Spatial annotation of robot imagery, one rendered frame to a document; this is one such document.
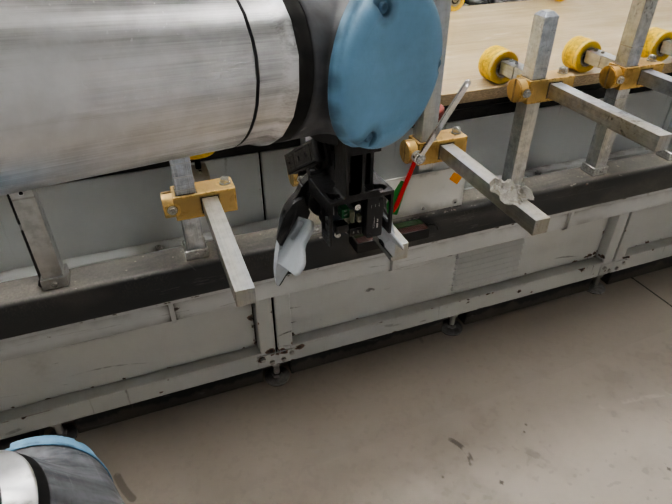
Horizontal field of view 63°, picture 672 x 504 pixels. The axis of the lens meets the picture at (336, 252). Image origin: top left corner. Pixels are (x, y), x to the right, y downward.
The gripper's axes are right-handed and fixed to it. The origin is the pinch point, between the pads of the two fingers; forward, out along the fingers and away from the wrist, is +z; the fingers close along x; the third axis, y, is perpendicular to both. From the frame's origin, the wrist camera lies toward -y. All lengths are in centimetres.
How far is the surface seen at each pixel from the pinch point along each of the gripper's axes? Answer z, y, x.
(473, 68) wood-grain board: 4, -70, 69
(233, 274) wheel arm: 10.3, -16.9, -9.5
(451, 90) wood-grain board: 4, -58, 54
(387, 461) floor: 94, -27, 27
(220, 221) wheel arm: 10.3, -32.4, -7.9
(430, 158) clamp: 10, -40, 39
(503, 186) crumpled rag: 6.9, -19.0, 40.8
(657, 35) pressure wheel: -3, -56, 115
